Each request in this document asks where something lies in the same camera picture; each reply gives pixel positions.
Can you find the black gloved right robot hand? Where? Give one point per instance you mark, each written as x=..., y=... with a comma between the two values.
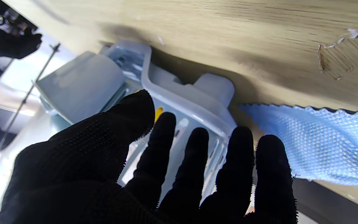
x=8, y=40

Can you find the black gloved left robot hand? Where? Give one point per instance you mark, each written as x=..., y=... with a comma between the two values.
x=89, y=174

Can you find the teal plate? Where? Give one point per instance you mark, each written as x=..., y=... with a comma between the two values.
x=59, y=123

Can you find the yellow bowl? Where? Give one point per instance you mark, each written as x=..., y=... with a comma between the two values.
x=158, y=113

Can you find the blue microfibre cloth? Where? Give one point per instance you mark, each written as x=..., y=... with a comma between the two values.
x=322, y=143

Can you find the blue cutlery holder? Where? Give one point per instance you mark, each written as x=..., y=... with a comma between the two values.
x=79, y=87

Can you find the light blue dish rack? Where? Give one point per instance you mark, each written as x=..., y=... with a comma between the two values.
x=172, y=81

